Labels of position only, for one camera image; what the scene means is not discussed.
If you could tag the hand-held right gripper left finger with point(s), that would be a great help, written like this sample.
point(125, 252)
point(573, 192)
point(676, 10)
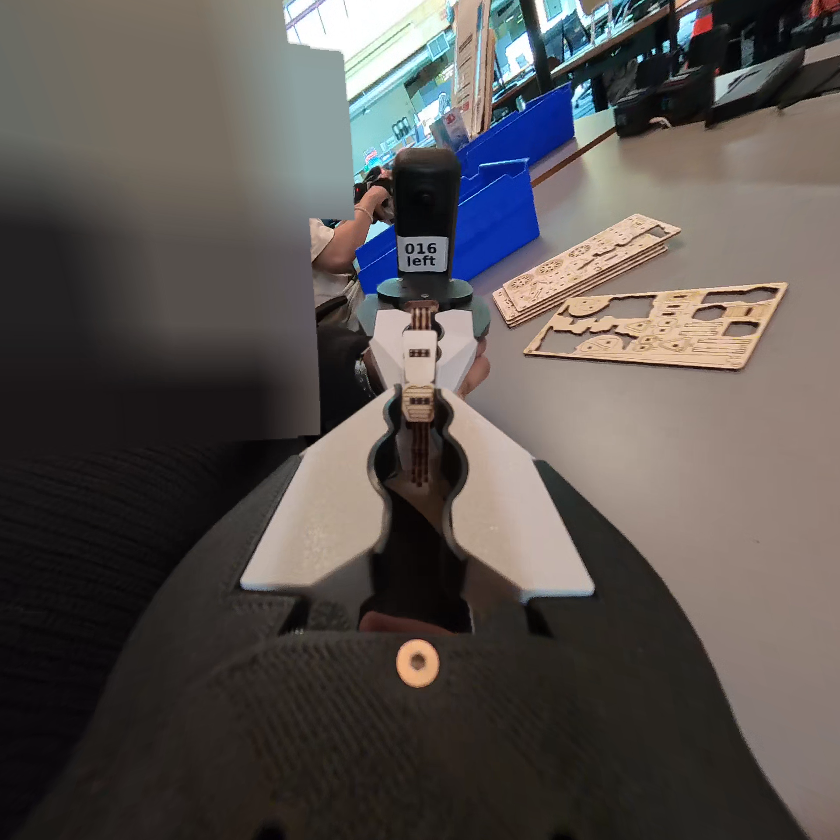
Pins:
point(321, 518)

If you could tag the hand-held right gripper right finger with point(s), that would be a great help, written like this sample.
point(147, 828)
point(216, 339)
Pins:
point(518, 518)

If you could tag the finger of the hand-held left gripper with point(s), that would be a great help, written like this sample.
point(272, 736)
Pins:
point(459, 348)
point(387, 348)

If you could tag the wooden puzzle model assembly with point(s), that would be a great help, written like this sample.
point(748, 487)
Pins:
point(420, 407)

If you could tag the person's left hand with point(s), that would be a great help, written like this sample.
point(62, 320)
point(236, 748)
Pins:
point(476, 371)

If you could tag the person's right hand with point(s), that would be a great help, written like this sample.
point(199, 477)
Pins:
point(407, 623)

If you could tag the white red printed box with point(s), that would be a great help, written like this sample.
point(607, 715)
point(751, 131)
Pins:
point(456, 128)

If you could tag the small blue plastic bin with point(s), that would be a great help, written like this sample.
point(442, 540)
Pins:
point(485, 229)

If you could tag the long blue plastic bin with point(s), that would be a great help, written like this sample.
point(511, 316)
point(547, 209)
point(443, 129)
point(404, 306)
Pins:
point(538, 124)

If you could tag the tall cardboard box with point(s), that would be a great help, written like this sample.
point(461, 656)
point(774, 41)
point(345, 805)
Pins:
point(469, 65)

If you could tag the wooden part sheet with cutouts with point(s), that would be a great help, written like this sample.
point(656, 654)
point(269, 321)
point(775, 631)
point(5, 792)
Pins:
point(594, 310)

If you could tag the stack of wooden part sheets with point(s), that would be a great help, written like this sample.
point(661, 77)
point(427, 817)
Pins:
point(577, 269)

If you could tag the black steel column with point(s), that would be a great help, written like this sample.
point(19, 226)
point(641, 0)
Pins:
point(535, 46)

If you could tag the black equipment bag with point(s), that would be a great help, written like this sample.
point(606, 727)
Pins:
point(682, 85)

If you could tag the black flat case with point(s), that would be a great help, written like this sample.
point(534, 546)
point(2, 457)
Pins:
point(754, 82)

